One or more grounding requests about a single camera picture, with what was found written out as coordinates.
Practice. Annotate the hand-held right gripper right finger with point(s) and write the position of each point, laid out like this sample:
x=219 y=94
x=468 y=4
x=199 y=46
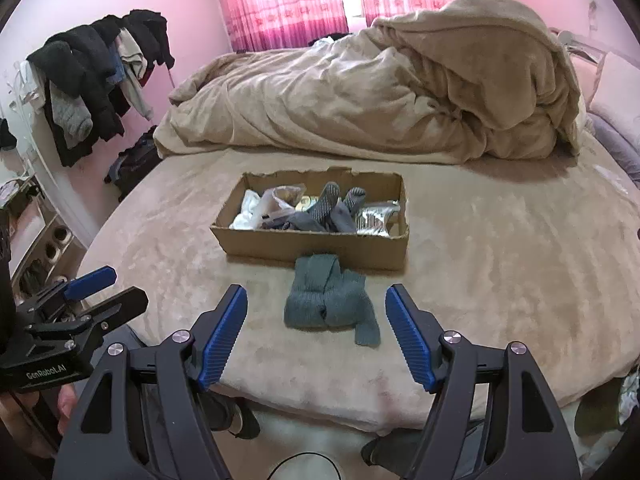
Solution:
x=412 y=337

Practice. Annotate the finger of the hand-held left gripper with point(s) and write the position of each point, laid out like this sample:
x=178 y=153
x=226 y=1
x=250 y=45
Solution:
x=90 y=280
x=120 y=302

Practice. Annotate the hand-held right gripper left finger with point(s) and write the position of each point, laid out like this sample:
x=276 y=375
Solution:
x=222 y=335

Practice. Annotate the grey knit sock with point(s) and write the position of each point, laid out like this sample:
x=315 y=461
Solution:
x=325 y=300

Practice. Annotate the cardboard box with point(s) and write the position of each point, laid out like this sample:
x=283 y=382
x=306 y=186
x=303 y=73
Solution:
x=310 y=252

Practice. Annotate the bag of cotton swabs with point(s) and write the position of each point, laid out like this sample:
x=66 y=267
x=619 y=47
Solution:
x=377 y=219

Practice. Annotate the white cloth item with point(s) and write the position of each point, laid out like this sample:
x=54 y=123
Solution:
x=246 y=212

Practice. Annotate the clear plastic bag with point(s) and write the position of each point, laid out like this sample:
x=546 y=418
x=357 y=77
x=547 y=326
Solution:
x=280 y=202

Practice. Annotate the dark grey grip socks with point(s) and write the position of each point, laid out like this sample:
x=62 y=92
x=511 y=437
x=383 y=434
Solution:
x=325 y=210

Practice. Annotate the person's left hand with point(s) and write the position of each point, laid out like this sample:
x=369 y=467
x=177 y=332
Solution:
x=67 y=410

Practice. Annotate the white slipper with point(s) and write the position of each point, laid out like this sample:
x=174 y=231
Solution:
x=51 y=252
x=60 y=236

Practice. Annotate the white shoe rack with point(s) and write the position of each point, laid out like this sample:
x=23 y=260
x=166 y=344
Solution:
x=35 y=240

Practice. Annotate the person's left leg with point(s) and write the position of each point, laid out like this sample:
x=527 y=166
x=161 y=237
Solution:
x=240 y=417

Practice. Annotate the person's leg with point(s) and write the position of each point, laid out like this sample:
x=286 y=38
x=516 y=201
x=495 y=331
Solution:
x=240 y=417
x=395 y=452

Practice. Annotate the bed with beige sheet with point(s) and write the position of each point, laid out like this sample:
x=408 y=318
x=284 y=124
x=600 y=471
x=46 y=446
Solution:
x=500 y=270

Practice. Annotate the person's right leg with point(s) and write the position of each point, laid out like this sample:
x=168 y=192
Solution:
x=395 y=452

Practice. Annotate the black backpack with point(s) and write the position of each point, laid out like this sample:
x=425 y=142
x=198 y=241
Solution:
x=132 y=165

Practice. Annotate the grey sweater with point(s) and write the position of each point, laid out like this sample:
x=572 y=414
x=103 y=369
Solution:
x=72 y=120

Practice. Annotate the waste bin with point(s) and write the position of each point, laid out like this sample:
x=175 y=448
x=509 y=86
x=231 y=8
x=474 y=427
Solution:
x=597 y=407

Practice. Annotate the black puffy jacket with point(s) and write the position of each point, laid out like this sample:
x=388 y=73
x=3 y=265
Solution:
x=75 y=65

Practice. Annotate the beige garment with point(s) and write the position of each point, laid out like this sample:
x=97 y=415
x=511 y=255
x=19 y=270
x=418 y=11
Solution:
x=132 y=65

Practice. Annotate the beige fleece blanket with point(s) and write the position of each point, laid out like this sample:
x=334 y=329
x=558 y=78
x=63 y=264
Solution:
x=350 y=95

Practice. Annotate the black coat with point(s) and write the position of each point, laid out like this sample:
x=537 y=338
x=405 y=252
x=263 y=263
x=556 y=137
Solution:
x=150 y=30

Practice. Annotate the grey purple pillow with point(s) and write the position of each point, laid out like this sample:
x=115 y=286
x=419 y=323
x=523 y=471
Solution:
x=617 y=145

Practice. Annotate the white flowered pillow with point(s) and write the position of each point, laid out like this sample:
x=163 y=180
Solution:
x=617 y=95

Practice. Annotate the white metal headboard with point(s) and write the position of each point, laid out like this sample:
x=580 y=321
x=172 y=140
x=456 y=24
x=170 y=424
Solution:
x=580 y=45

